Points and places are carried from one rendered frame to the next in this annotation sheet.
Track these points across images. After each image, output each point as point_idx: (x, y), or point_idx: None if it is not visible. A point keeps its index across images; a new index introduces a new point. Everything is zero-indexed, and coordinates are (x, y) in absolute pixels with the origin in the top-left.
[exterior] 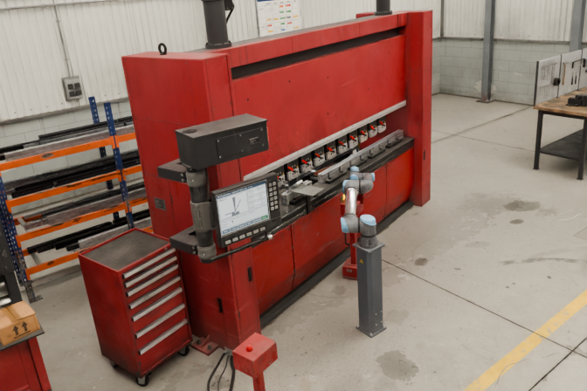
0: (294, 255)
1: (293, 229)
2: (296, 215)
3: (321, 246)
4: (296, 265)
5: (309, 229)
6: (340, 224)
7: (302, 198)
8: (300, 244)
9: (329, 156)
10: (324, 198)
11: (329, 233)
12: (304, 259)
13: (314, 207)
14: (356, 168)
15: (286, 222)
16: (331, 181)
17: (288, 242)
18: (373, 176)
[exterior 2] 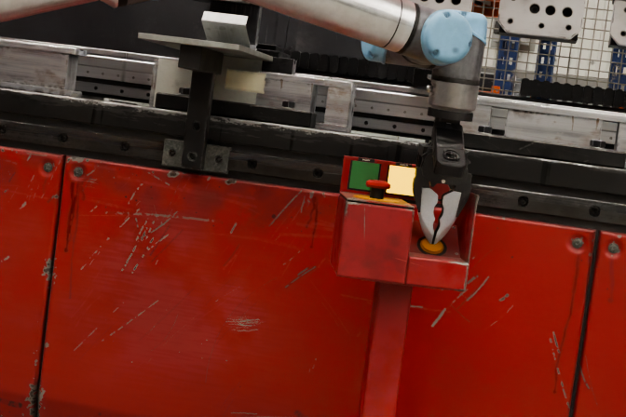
0: (54, 318)
1: (73, 185)
2: (116, 135)
3: (252, 407)
4: (53, 378)
5: (186, 258)
6: (443, 394)
7: (222, 106)
8: (106, 296)
9: (517, 17)
10: (339, 168)
11: (339, 383)
12: (113, 386)
13: (246, 167)
14: (464, 11)
15: (43, 128)
16: (470, 136)
17: (31, 229)
18: (428, 22)
